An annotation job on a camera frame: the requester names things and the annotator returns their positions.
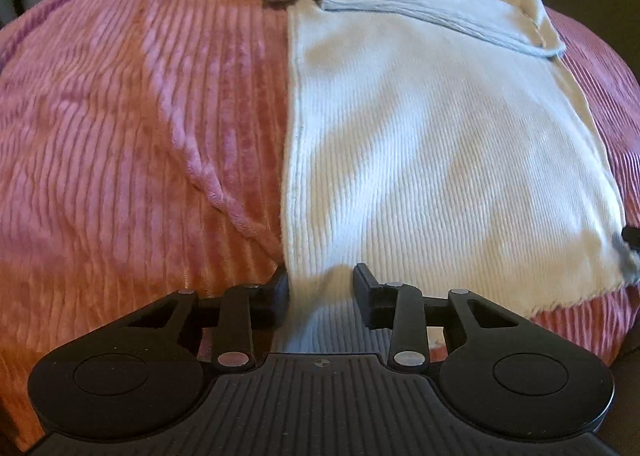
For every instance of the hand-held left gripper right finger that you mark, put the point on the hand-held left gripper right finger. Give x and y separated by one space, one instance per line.
372 298

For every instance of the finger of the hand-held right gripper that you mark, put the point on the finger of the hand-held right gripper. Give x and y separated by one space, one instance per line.
632 237

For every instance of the pink ribbed blanket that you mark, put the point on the pink ribbed blanket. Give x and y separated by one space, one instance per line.
125 136

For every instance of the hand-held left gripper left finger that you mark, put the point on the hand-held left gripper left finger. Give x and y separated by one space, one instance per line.
272 298

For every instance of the white ribbed knit sweater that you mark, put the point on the white ribbed knit sweater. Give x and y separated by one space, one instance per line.
430 161

